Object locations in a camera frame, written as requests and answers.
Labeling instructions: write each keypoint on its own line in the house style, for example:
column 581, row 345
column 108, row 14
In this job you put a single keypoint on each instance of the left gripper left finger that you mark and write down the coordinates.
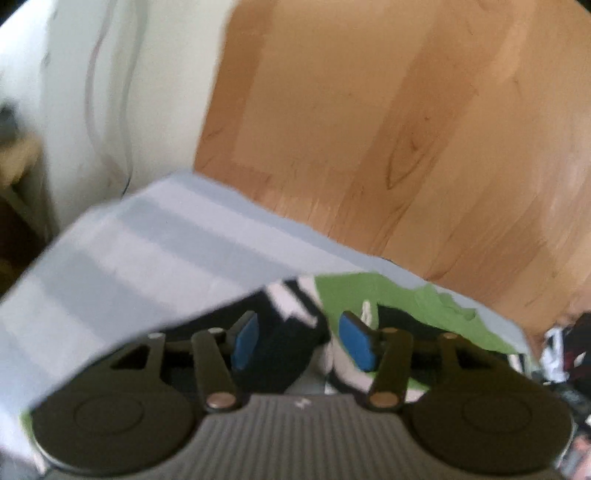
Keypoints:
column 119, row 417

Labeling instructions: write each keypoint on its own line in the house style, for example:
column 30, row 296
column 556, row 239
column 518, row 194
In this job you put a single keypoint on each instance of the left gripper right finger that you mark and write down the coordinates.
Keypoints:
column 479, row 416

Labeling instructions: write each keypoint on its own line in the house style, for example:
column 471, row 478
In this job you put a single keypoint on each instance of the striped blue bed sheet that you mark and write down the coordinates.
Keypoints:
column 176, row 249

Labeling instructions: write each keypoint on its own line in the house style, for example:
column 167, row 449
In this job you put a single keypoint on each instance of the wooden headboard panel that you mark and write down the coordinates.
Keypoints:
column 450, row 137

